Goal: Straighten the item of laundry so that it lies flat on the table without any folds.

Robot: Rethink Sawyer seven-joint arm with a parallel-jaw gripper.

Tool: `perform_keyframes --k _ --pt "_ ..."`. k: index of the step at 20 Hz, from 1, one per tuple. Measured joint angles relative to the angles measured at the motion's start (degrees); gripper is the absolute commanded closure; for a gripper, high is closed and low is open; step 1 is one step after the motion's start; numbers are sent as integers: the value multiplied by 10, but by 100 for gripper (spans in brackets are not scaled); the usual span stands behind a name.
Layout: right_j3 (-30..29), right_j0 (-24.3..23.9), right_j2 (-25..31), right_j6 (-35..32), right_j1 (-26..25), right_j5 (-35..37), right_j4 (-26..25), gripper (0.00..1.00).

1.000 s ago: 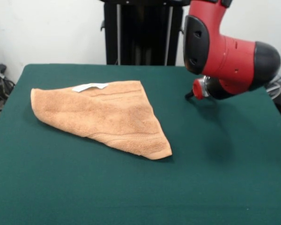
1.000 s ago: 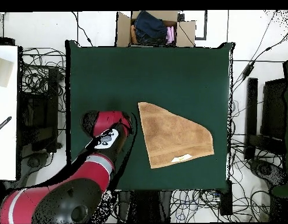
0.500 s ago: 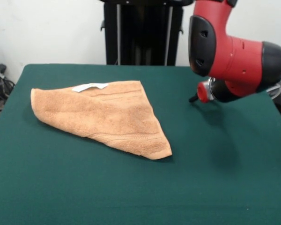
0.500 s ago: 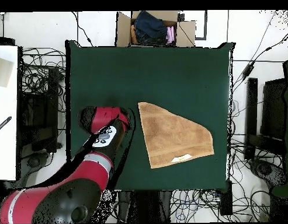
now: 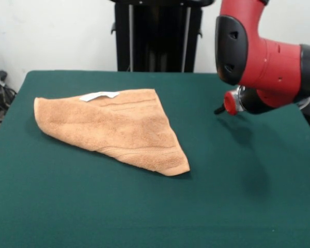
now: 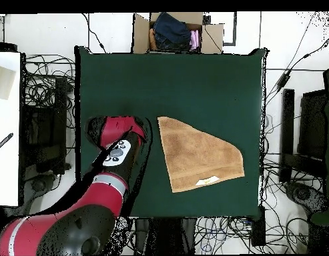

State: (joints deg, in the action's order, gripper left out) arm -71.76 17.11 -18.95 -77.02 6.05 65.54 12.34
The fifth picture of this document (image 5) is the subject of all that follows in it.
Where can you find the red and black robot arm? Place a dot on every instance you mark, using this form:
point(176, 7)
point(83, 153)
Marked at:
point(268, 59)

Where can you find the dark green table cloth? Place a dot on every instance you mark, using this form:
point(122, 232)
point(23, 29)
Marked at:
point(222, 180)

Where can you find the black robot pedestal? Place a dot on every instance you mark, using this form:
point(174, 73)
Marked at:
point(157, 36)

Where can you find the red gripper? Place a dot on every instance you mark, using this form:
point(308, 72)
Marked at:
point(230, 103)

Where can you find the tan terry towel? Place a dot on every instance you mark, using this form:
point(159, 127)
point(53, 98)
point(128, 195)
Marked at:
point(113, 129)

